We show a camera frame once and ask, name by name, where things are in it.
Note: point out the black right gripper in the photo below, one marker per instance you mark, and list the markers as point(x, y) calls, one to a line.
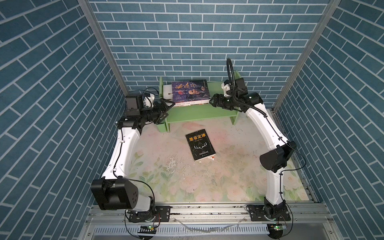
point(219, 104)

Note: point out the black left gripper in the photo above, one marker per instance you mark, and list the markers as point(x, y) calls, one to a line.
point(160, 112)

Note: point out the white book with brown bars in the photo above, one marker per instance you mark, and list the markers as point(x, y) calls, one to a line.
point(167, 92)

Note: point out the dark purple book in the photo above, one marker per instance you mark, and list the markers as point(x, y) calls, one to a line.
point(190, 91)

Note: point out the black book with gold text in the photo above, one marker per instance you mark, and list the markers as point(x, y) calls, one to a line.
point(200, 145)

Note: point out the red blue manga book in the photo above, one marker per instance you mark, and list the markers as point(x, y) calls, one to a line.
point(191, 103)

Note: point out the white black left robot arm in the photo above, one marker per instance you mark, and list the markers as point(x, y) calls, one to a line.
point(115, 190)

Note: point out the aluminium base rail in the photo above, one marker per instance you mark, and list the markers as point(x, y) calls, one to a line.
point(228, 213)

